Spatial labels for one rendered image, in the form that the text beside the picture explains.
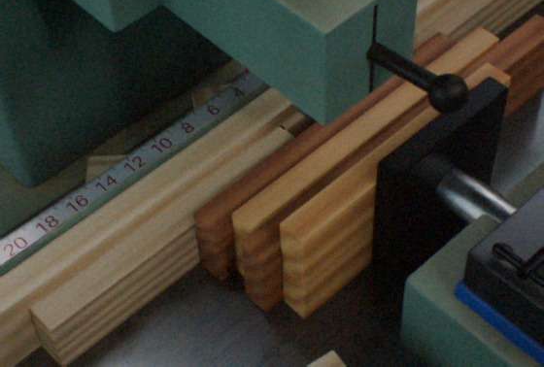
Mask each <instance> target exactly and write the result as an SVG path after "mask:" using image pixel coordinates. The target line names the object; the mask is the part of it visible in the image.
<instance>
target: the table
mask: <svg viewBox="0 0 544 367"><path fill-rule="evenodd" d="M535 15H539V16H541V17H543V18H544V0H542V1H541V2H539V3H538V4H537V5H535V6H534V7H533V8H531V9H530V10H529V11H527V12H526V13H525V14H524V15H522V16H521V17H519V18H518V19H517V20H515V21H514V22H513V23H512V24H510V25H509V26H508V27H506V28H505V29H504V30H502V31H501V32H500V33H499V34H497V35H496V37H497V38H498V39H499V41H498V42H501V41H502V40H503V39H505V38H506V37H507V36H509V35H510V34H511V33H512V32H514V31H515V30H516V29H518V28H519V27H520V26H521V25H523V24H524V23H525V22H527V21H528V20H529V19H531V18H532V17H533V16H535ZM542 162H544V86H543V87H542V88H541V89H540V90H539V91H537V92H536V93H535V94H534V95H533V96H531V97H530V98H529V99H528V100H527V101H526V102H525V103H524V104H523V105H521V106H520V107H519V108H518V109H516V110H515V111H514V112H513V113H512V114H510V115H509V116H508V117H506V118H505V119H504V120H503V121H502V124H501V129H500V135H499V140H498V145H497V151H496V156H495V161H494V166H493V174H492V179H491V185H490V187H491V188H492V189H494V190H495V191H497V192H498V193H499V194H501V195H502V196H504V195H505V194H506V193H507V192H508V191H509V190H511V189H512V188H513V187H514V186H515V185H516V184H518V183H519V182H520V181H521V180H522V179H523V178H525V177H526V176H527V175H528V174H529V173H530V172H531V171H533V170H534V169H535V168H536V167H537V166H538V165H540V164H541V163H542ZM466 227H467V226H466V225H465V224H464V223H462V222H461V221H460V220H458V219H457V218H455V219H453V220H452V221H451V222H450V223H449V224H448V225H446V226H445V227H444V228H442V229H441V230H439V231H438V232H437V233H436V234H435V235H434V236H432V237H431V238H430V239H429V240H428V241H427V242H425V243H424V245H423V246H422V247H421V248H419V249H418V250H417V251H416V252H415V253H413V254H412V255H411V256H410V257H408V258H406V259H405V260H404V261H403V262H402V263H400V264H399V265H398V266H397V267H396V268H395V269H393V270H392V271H391V272H390V273H388V272H387V271H386V270H384V269H383V268H382V267H381V266H379V265H378V264H377V263H376V262H375V261H372V262H371V263H370V264H369V265H368V266H366V267H365V268H364V269H363V270H362V271H361V272H359V273H358V274H357V275H356V276H355V277H354V278H353V279H352V280H351V281H350V282H348V283H347V284H345V285H343V286H342V287H341V288H340V289H339V290H338V291H336V292H335V293H334V294H333V295H332V296H330V297H329V298H328V299H327V300H326V301H325V302H324V303H323V304H322V305H321V306H319V307H318V308H317V309H316V310H315V311H314V312H313V313H311V314H310V315H309V316H308V317H306V318H305V319H304V318H302V317H301V316H300V315H299V314H298V313H297V312H296V311H295V310H294V309H293V308H292V307H291V306H290V305H288V304H287V303H286V302H285V301H284V299H283V300H282V301H281V302H280V303H278V304H277V305H276V306H275V307H273V308H272V309H271V310H270V311H269V312H267V313H265V312H264V311H263V310H262V309H261V308H260V307H259V306H258V305H257V304H256V303H255V302H254V301H253V300H252V299H251V298H249V297H248V296H247V295H246V289H245V280H244V276H243V275H241V274H240V273H239V271H238V270H236V271H235V272H234V273H232V274H231V275H230V276H229V277H227V278H226V279H225V280H224V281H222V282H219V281H218V280H217V279H216V278H215V277H214V276H213V275H212V274H211V273H210V272H209V271H208V270H207V269H206V268H205V267H204V266H203V265H202V264H201V263H199V264H198V265H196V266H195V267H194V268H192V269H191V270H190V271H188V272H187V273H186V274H185V275H183V276H182V277H181V278H179V279H178V280H177V281H175V282H174V283H173V284H172V285H171V286H170V287H168V288H167V289H166V290H164V291H163V292H162V293H161V294H159V295H158V296H156V297H155V298H154V299H152V300H151V301H150V302H148V303H147V304H146V305H145V306H143V307H142V308H141V309H139V310H138V311H137V312H135V313H134V314H133V315H132V316H130V317H129V318H127V319H126V320H125V321H123V322H122V323H121V324H120V325H118V326H117V327H116V328H114V329H113V330H112V331H110V332H109V333H108V334H107V335H105V336H104V337H103V338H101V339H100V340H99V341H97V342H96V343H95V344H93V345H92V346H91V347H90V348H88V350H87V351H85V352H84V353H83V354H81V355H80V356H79V357H78V358H76V359H75V360H74V361H72V362H71V363H70V364H68V365H67V366H66V367H306V366H308V365H309V364H311V363H313V362H314V361H316V360H317V359H319V358H321V357H322V356H324V355H325V354H327V353H329V352H330V351H332V350H333V351H334V352H335V353H336V354H337V355H338V357H339V358H340V359H341V360H342V362H343V363H344V364H345V365H346V366H347V367H430V366H428V365H427V364H426V363H425V362H424V361H423V360H421V359H420V358H419V357H418V356H417V355H415V354H414V353H413V352H412V351H411V350H409V349H408V348H407V347H406V346H405V345H403V344H402V342H401V340H400V332H401V323H402V316H401V315H402V305H403V297H404V287H405V282H406V280H407V278H408V277H409V276H410V275H412V274H413V273H414V272H415V271H416V270H417V269H418V268H420V267H421V266H422V265H423V264H424V263H425V262H427V261H428V260H429V259H430V258H431V257H433V256H434V255H435V254H436V253H437V252H438V251H439V250H441V249H442V248H443V247H444V246H445V245H447V244H448V243H449V242H450V241H451V240H452V239H453V238H455V237H456V236H457V235H458V234H459V233H460V232H462V231H463V230H464V229H465V228H466ZM13 367H61V366H60V365H59V364H58V363H57V362H56V361H55V360H54V359H53V358H52V357H51V355H50V354H49V353H48V352H47V351H46V350H45V349H44V348H43V347H42V345H40V346H39V347H38V348H36V349H35V350H33V351H32V352H31V353H29V354H28V355H27V356H26V357H24V358H23V359H22V360H21V361H20V362H19V363H17V364H16V365H15V366H13Z"/></svg>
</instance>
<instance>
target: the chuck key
mask: <svg viewBox="0 0 544 367"><path fill-rule="evenodd" d="M493 250H494V251H495V252H496V253H498V254H499V255H500V256H502V257H503V258H504V259H506V260H507V261H508V262H510V263H511V264H512V265H514V266H515V267H516V268H518V270H517V275H518V277H519V278H520V279H521V280H527V279H528V278H531V279H532V280H534V281H535V282H536V283H538V284H539V285H541V286H542V287H543V288H544V274H542V273H541V272H540V271H538V269H539V268H540V267H541V266H542V265H543V264H544V246H543V247H542V248H541V249H540V250H538V251H537V252H536V253H535V254H534V255H533V256H532V257H531V258H530V259H528V260H527V261H525V260H524V259H522V258H520V257H519V256H518V255H516V254H515V253H514V252H512V251H510V250H509V249H507V248H506V247H505V246H503V245H502V244H501V243H499V242H496V243H494V244H493Z"/></svg>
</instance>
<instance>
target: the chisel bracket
mask: <svg viewBox="0 0 544 367"><path fill-rule="evenodd" d="M417 3H418V0H162V4H163V5H164V7H166V8H167V9H168V10H170V11H171V12H172V13H174V14H175V15H176V16H178V17H179V18H181V19H182V20H183V21H185V22H186V23H187V24H189V25H190V26H191V27H193V28H194V29H195V30H196V31H198V32H199V33H200V34H202V35H203V36H204V37H206V38H207V40H209V41H211V42H213V43H214V44H215V45H217V46H218V47H219V48H221V49H222V50H224V51H225V52H226V53H228V54H229V55H230V56H232V57H233V58H234V59H236V60H237V61H238V62H239V63H240V64H241V65H243V66H244V67H245V68H247V69H248V70H249V71H251V72H252V73H253V74H255V75H256V76H257V77H259V78H261V79H263V80H264V81H265V82H267V83H268V84H269V85H270V86H271V87H273V88H274V89H275V90H277V91H278V92H279V93H280V94H282V95H283V96H284V97H286V98H287V99H288V100H289V101H290V102H291V103H293V104H294V106H296V107H298V108H300V109H301V110H302V111H304V112H305V113H306V114H308V115H309V116H310V117H312V118H313V119H315V120H316V121H317V122H319V123H320V124H321V125H328V124H330V123H331V122H333V121H334V120H336V119H337V118H338V117H340V116H341V115H343V114H344V113H345V112H347V111H348V110H349V109H350V108H351V107H352V106H353V105H355V104H357V103H358V102H359V101H361V100H362V99H363V98H365V97H366V96H367V95H369V94H370V93H371V92H373V91H374V90H375V89H377V88H378V87H379V86H381V85H382V84H383V83H384V82H385V81H387V80H388V79H389V78H391V77H392V76H394V75H395V74H394V73H392V72H391V71H389V70H386V69H385V68H383V67H381V66H379V65H378V64H376V63H374V62H373V61H371V60H369V59H367V57H366V54H367V51H368V49H369V48H370V46H371V45H373V44H374V43H376V42H379V43H381V44H383V45H385V46H386V47H388V48H390V49H391V50H393V51H395V52H397V53H399V54H400V55H402V56H404V57H406V58H407V59H409V60H412V56H413V46H414V35H415V24H416V13H417Z"/></svg>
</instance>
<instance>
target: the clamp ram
mask: <svg viewBox="0 0 544 367"><path fill-rule="evenodd" d="M507 94H508V87H507V86H506V85H504V84H503V83H499V82H498V81H496V80H495V79H493V78H492V77H486V78H485V79H484V80H483V81H482V82H481V83H479V84H478V85H476V86H475V87H474V88H473V89H471V90H469V96H468V100H467V102H466V104H465V106H464V107H463V108H462V109H461V110H459V111H458V112H456V113H453V114H439V115H438V116H437V117H435V118H434V119H433V120H432V121H430V122H429V123H428V124H426V125H425V126H424V127H423V128H421V129H420V130H419V131H416V132H415V134H413V135H412V136H411V137H410V138H408V139H407V140H406V141H405V142H403V143H402V144H401V145H399V146H398V147H397V148H396V149H394V150H393V151H392V152H390V153H389V154H388V155H387V156H385V157H384V158H383V159H381V160H380V161H379V163H378V169H377V185H376V200H375V216H374V230H373V246H372V259H373V261H375V262H376V263H377V264H378V265H379V266H381V267H382V268H383V269H384V270H386V271H387V272H388V273H390V272H391V271H392V270H393V269H395V268H396V267H397V266H398V265H399V264H400V263H402V262H403V261H404V260H405V259H406V258H408V257H410V256H411V255H412V254H413V253H415V252H416V251H417V250H418V249H419V248H421V247H422V246H423V245H424V243H425V242H427V241H428V240H429V239H430V238H431V237H432V236H434V235H435V234H436V233H437V232H438V231H439V230H441V229H442V228H444V227H445V226H446V225H448V224H449V223H450V222H451V221H452V220H453V219H455V218H457V219H458V220H460V221H461V222H462V223H464V224H465V225H466V226H469V225H470V224H471V223H472V222H473V220H475V219H476V218H477V217H478V216H479V215H488V216H490V217H492V218H493V219H494V220H496V221H497V222H498V223H502V222H503V221H504V220H505V219H506V218H507V217H509V216H510V215H511V214H512V213H513V212H514V211H515V210H517V209H518V207H517V206H515V205H514V204H512V203H511V202H508V201H507V200H506V199H505V198H504V197H503V196H502V195H501V194H499V193H498V192H497V191H495V190H494V189H492V188H491V187H490V185H491V179H492V174H493V166H494V161H495V156H496V151H497V145H498V140H499V135H500V129H501V124H502V121H503V116H504V110H505V105H506V100H507Z"/></svg>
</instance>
